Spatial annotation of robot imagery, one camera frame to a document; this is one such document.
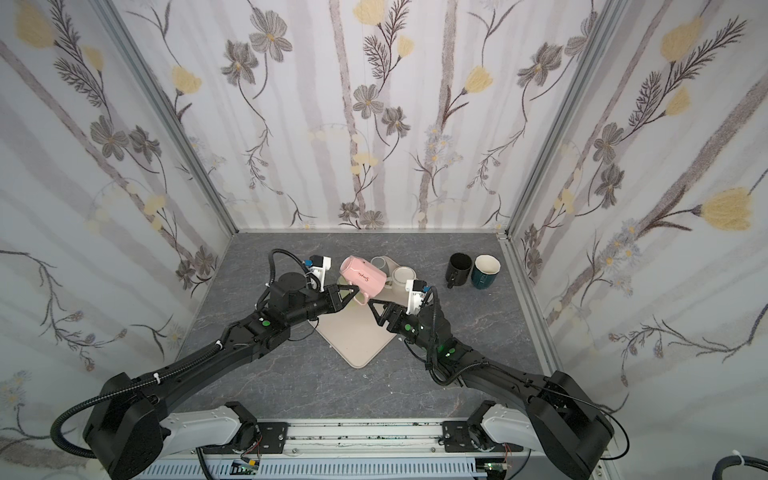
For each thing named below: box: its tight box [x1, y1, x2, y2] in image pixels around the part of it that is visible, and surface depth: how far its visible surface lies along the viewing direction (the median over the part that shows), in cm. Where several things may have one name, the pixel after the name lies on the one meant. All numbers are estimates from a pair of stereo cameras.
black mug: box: [445, 252, 473, 289], surface depth 103 cm
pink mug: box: [339, 255, 387, 305], surface depth 78 cm
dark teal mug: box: [471, 253, 501, 290], surface depth 100 cm
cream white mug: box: [392, 266, 417, 292], surface depth 100 cm
